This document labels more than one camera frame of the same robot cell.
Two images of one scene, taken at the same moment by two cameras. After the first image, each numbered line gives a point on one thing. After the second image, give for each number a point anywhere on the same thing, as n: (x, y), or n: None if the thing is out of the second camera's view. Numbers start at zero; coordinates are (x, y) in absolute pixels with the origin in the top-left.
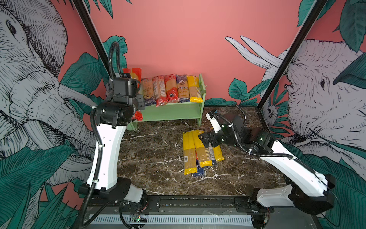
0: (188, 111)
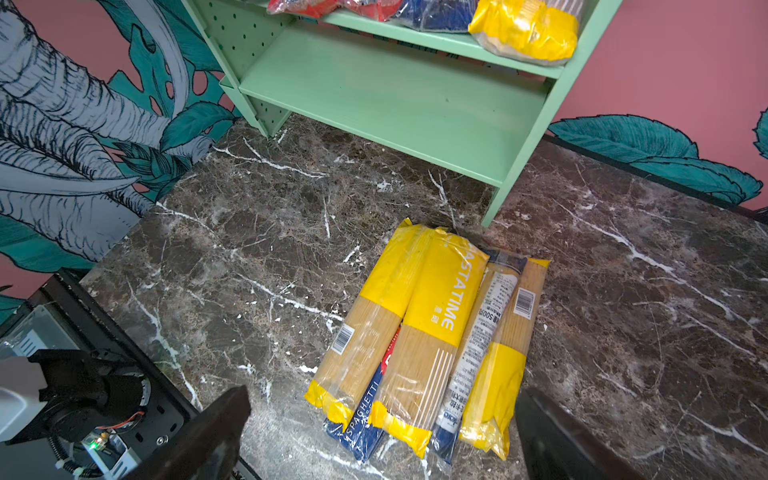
0: (429, 95)
